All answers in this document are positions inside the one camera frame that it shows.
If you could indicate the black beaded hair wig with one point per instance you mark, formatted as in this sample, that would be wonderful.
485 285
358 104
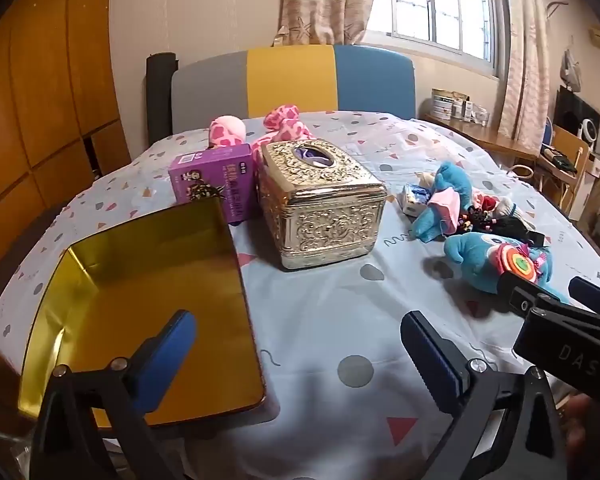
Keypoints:
510 232

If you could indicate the blue white tissue pack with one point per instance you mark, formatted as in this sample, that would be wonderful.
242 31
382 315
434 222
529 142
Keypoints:
412 200

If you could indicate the gold metal tin box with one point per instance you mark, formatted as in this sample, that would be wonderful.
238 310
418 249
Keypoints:
155 285

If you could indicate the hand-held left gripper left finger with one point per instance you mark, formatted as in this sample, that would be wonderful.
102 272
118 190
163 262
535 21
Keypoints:
162 360

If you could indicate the blue plush toy with lollipop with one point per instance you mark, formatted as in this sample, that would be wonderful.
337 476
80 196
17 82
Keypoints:
472 260

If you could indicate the blue plush toy pink cloth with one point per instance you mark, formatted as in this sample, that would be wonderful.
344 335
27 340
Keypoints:
442 180

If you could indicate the row of tins and packets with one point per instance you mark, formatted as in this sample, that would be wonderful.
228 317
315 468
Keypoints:
455 105

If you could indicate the silver ornate tissue box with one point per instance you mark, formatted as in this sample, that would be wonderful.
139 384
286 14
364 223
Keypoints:
320 210

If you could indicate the grey yellow blue chair back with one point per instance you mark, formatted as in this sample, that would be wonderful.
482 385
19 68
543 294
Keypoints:
290 80

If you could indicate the beige patterned curtain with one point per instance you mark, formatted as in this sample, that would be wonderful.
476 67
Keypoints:
325 0
525 50

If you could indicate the wooden side desk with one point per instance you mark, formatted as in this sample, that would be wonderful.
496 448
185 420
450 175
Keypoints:
485 137

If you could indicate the wooden chair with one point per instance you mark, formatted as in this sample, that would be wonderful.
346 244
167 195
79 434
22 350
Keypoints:
570 150

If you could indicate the purple cardboard box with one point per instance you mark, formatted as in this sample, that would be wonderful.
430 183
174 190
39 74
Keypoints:
215 185

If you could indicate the small white round fan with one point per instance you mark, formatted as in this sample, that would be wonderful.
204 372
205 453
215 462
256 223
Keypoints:
590 132

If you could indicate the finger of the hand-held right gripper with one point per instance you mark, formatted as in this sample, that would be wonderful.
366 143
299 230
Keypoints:
597 295
517 290

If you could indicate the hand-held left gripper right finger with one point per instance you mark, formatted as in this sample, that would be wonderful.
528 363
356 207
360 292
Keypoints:
432 360

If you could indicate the pink spotted plush toy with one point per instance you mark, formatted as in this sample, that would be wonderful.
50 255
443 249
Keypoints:
227 132

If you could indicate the wooden wardrobe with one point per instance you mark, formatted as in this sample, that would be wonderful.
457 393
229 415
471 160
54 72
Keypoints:
40 85

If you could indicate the black rolled mat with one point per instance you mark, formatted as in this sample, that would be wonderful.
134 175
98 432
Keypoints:
161 95

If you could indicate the black monitor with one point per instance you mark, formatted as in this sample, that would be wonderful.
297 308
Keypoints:
572 110

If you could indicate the window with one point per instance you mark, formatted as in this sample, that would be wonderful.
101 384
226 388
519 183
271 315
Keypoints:
430 5

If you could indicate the beige sock with blue band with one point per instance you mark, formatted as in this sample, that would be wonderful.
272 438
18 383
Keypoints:
512 210

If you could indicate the red sock with doll face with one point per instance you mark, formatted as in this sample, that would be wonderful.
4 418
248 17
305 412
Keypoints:
487 203

